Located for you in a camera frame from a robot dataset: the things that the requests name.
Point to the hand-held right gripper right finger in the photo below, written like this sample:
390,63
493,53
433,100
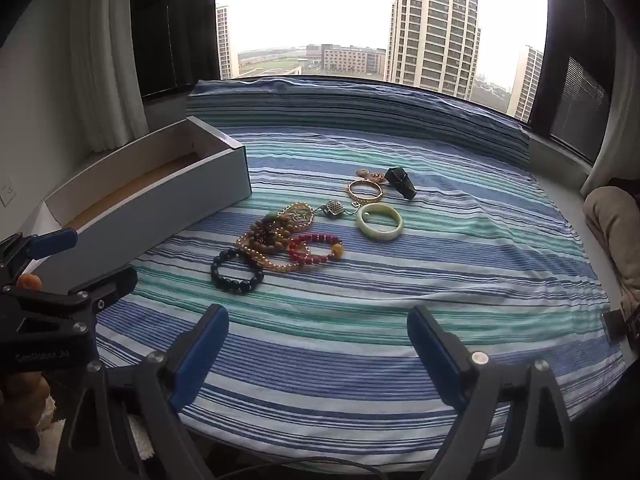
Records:
435,360

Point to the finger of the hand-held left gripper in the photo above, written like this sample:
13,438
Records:
110,285
50,242

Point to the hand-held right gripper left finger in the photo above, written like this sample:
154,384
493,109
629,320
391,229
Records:
200,360

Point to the white cardboard box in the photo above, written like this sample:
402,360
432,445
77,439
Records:
150,220

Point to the person's left hand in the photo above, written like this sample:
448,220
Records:
20,397

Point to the blue green striped sheet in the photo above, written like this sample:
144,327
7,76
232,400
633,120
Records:
350,360

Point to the pale green jade bangle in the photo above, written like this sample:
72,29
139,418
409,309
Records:
362,227

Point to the gold filigree pendant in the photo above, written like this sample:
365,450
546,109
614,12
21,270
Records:
299,214

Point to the black hair claw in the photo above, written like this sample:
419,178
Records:
402,180

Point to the small black device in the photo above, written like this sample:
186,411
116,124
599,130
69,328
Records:
617,324

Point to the gold bangle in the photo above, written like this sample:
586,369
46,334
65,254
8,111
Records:
351,191

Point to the white curtain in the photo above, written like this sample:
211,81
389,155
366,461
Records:
625,110
110,60

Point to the gold earrings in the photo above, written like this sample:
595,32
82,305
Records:
372,176

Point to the dark window blind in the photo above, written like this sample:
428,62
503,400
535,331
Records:
175,25
575,60

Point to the low brown building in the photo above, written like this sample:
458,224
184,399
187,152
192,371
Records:
350,58

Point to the tall grey high-rise building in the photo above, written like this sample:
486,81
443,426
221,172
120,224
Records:
430,35

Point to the white wall socket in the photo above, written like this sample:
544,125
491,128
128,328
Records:
6,195

